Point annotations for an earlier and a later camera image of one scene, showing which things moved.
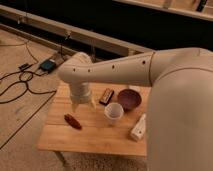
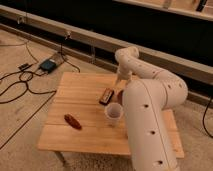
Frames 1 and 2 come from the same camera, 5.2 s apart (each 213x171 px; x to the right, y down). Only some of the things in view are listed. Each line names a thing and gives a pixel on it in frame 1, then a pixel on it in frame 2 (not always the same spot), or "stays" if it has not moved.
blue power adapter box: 48,65 stays
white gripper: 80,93 to 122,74
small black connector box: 24,66 stays
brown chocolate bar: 108,93 stays
